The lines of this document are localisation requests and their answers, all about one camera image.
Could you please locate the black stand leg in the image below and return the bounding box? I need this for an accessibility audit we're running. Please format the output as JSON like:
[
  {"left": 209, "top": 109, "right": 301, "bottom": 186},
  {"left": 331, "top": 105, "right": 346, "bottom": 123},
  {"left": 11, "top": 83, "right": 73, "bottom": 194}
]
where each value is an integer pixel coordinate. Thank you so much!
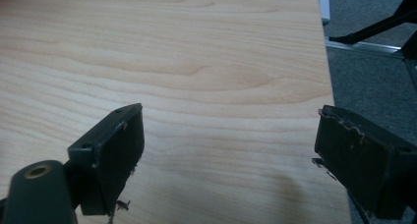
[{"left": 328, "top": 0, "right": 417, "bottom": 61}]

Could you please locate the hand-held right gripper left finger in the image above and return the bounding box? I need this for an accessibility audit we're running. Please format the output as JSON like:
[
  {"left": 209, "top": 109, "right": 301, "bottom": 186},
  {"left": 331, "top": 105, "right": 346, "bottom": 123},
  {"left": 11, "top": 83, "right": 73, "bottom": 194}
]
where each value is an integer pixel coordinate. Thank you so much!
[{"left": 67, "top": 102, "right": 146, "bottom": 217}]

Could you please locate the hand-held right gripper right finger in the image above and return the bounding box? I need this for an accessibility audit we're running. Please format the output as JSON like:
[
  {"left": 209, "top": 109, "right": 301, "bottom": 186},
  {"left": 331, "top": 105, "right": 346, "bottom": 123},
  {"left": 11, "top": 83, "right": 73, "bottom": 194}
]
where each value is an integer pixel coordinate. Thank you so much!
[{"left": 311, "top": 104, "right": 417, "bottom": 221}]

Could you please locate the silver metal frame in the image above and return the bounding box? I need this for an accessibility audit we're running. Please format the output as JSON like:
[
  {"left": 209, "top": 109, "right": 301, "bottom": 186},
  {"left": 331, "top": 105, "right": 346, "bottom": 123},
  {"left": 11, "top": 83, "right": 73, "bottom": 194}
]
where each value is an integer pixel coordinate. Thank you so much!
[{"left": 316, "top": 0, "right": 417, "bottom": 90}]

